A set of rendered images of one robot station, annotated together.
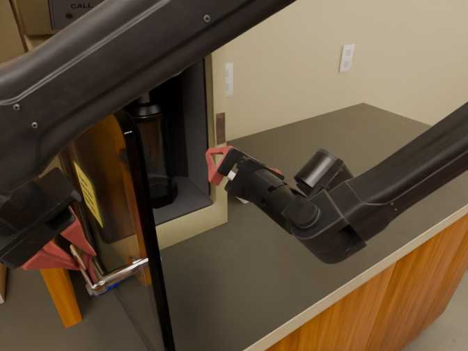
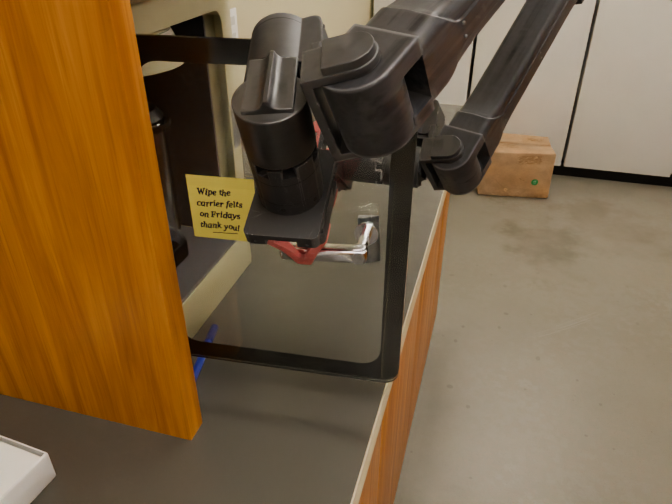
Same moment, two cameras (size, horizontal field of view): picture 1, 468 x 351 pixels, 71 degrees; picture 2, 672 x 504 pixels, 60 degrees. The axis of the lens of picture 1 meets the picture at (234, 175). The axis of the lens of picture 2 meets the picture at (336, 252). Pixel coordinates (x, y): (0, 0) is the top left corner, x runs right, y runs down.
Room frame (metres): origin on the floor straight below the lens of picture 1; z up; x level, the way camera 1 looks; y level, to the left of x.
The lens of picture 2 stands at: (-0.12, 0.48, 1.50)
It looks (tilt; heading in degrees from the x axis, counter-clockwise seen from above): 31 degrees down; 319
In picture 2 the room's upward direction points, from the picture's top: straight up
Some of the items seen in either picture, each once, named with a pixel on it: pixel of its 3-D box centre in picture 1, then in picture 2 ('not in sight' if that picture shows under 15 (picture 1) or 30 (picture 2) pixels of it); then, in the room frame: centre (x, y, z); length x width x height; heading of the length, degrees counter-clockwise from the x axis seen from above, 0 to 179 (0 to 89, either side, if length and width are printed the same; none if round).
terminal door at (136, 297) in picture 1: (106, 223); (269, 229); (0.35, 0.17, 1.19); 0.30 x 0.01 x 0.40; 38
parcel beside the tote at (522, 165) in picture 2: not in sight; (513, 164); (1.63, -2.42, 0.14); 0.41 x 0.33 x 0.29; 40
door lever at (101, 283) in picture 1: (102, 260); (329, 244); (0.27, 0.15, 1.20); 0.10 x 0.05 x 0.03; 38
